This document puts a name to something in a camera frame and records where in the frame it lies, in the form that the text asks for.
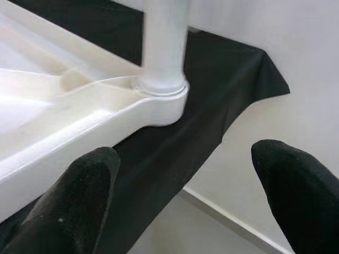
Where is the black tablecloth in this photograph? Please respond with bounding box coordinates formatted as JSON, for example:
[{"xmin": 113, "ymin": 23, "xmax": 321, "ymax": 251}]
[{"xmin": 0, "ymin": 0, "xmax": 291, "ymax": 254}]

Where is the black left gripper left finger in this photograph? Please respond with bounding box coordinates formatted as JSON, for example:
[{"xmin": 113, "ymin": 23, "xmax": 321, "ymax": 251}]
[{"xmin": 0, "ymin": 147, "xmax": 121, "ymax": 254}]

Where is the white plastic children table top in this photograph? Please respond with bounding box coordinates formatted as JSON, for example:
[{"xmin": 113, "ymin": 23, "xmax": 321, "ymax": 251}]
[{"xmin": 0, "ymin": 0, "xmax": 190, "ymax": 225}]

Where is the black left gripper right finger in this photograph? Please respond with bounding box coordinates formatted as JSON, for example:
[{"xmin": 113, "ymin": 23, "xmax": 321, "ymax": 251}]
[{"xmin": 251, "ymin": 139, "xmax": 339, "ymax": 254}]

